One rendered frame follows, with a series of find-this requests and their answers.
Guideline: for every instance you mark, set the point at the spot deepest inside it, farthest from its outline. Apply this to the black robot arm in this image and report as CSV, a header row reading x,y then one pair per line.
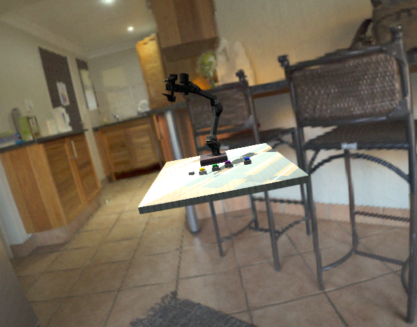
x,y
188,86

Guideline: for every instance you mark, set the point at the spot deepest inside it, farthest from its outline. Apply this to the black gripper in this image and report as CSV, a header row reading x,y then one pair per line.
x,y
175,88

